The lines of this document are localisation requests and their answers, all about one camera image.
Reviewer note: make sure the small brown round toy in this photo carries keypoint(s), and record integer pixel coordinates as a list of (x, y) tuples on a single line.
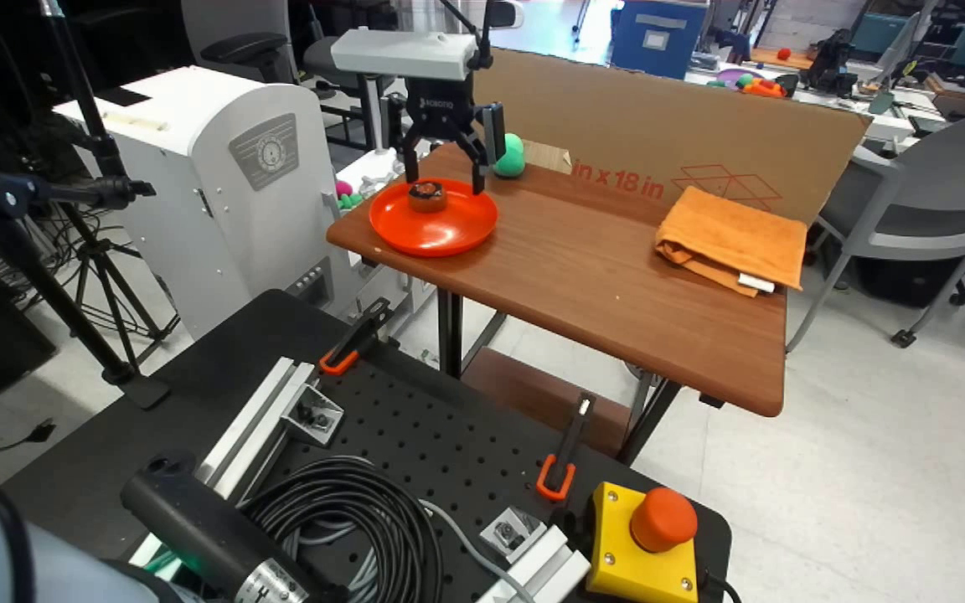
[(426, 199)]

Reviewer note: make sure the orange folded towel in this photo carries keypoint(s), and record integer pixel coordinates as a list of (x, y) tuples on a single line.
[(728, 235)]

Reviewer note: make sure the grey plastic chair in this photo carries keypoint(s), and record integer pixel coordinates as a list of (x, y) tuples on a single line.
[(930, 188)]

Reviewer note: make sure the white background table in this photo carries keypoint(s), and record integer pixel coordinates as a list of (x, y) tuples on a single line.
[(854, 123)]

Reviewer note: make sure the green foam ball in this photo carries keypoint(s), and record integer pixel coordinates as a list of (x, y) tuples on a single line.
[(512, 154)]

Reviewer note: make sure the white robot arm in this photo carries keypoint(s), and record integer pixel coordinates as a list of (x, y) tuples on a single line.
[(399, 55)]

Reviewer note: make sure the brown cardboard panel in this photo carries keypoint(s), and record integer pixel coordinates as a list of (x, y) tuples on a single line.
[(660, 123)]

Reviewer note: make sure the aluminium extrusion rail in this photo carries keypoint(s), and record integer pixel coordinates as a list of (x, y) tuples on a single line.
[(259, 431), (537, 564)]

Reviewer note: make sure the black camera tripod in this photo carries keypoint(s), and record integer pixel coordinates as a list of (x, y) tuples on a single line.
[(68, 224)]

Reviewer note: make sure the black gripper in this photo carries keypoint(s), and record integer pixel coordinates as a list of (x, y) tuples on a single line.
[(436, 104)]

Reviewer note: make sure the black cylindrical device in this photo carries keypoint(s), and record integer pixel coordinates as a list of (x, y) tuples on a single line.
[(202, 523)]

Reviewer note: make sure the orange round plate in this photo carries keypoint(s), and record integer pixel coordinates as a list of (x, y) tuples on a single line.
[(451, 232)]

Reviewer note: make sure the blue storage box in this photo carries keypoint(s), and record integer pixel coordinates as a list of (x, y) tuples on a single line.
[(658, 35)]

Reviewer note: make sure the small metal corner bracket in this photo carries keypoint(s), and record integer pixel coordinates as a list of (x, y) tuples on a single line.
[(315, 418)]

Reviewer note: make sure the yellow emergency stop box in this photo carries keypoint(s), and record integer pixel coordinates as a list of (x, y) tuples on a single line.
[(638, 553)]

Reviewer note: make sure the white container with toys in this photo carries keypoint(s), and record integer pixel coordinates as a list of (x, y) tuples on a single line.
[(375, 170)]

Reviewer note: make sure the light blue garment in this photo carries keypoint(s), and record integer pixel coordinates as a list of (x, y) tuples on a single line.
[(13, 547)]

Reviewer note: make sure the black perforated breadboard table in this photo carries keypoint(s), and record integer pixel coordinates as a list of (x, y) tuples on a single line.
[(436, 423)]

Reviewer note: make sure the orange black bar clamp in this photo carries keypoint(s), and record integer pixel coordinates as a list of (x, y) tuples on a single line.
[(346, 347), (556, 462)]

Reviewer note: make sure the silver vertical pole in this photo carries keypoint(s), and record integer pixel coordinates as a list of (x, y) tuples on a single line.
[(373, 112)]

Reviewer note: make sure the wooden table lower panel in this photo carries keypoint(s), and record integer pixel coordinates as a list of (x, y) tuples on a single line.
[(537, 398)]

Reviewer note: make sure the white machine cabinet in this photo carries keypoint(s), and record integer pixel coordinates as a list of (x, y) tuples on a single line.
[(227, 203)]

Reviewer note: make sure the black table leg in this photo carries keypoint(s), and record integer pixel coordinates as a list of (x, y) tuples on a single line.
[(652, 420)]

